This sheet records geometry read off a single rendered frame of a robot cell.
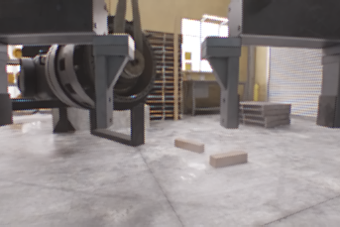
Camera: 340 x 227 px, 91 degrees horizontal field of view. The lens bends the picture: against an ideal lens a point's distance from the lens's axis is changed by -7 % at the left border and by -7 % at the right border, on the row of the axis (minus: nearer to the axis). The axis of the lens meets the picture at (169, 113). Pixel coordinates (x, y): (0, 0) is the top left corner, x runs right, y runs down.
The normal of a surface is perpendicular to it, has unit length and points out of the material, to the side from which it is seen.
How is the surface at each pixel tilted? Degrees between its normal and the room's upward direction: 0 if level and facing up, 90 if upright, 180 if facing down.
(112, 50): 90
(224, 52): 90
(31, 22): 90
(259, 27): 90
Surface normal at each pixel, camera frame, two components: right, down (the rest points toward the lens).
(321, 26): 0.02, 0.11
